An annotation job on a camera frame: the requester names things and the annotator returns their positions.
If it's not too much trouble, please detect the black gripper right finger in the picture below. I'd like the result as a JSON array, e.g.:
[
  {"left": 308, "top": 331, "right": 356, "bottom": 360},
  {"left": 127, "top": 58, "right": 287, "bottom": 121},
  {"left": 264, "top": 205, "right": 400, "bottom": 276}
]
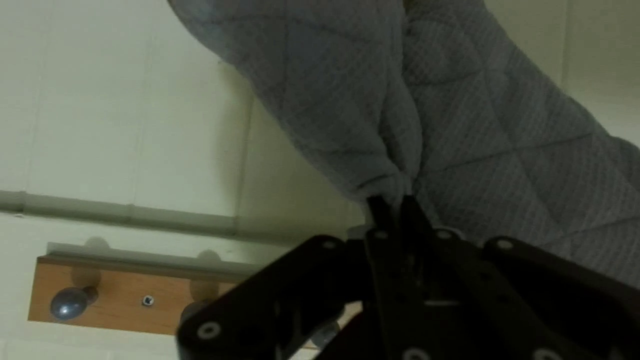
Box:
[{"left": 397, "top": 197, "right": 640, "bottom": 360}]

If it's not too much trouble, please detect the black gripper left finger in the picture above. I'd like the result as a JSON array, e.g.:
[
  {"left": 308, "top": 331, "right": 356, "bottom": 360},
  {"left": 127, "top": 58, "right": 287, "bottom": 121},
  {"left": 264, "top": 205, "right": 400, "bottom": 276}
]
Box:
[{"left": 176, "top": 195, "right": 415, "bottom": 360}]

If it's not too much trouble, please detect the grey quilted oven mitt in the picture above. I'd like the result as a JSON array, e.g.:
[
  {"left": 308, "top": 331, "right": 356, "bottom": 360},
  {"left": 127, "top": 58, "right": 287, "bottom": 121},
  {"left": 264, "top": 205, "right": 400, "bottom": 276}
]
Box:
[{"left": 165, "top": 0, "right": 640, "bottom": 291}]

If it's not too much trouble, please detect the wooden peg rack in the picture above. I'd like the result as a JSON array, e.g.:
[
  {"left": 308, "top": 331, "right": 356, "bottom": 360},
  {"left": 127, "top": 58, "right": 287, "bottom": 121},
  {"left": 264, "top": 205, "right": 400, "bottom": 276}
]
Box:
[{"left": 26, "top": 239, "right": 237, "bottom": 337}]

